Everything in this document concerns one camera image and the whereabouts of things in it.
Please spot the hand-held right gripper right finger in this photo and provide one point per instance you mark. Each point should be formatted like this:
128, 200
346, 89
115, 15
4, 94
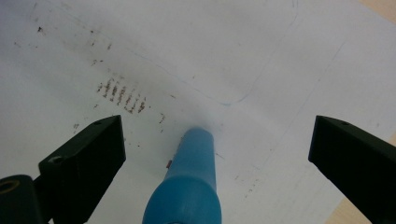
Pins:
358, 158

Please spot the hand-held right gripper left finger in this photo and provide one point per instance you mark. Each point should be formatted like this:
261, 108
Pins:
84, 161

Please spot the white table cover sheet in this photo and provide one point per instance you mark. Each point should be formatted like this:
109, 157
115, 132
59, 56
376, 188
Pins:
218, 62

